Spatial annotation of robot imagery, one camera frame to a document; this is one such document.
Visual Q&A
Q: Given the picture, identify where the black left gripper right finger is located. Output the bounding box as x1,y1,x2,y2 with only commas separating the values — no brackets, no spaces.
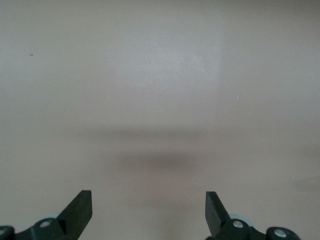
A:
205,191,302,240

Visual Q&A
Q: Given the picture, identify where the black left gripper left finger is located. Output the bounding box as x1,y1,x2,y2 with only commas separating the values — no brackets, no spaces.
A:
0,189,93,240

